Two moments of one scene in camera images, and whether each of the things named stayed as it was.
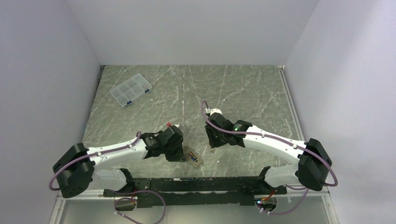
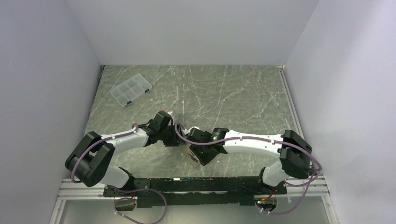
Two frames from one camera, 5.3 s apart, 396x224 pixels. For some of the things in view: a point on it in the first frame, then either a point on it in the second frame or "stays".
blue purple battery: (193, 157) stays
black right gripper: (212, 142) -> (203, 160)
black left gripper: (179, 156) -> (175, 140)
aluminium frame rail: (297, 121) stays
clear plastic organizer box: (129, 91) stays
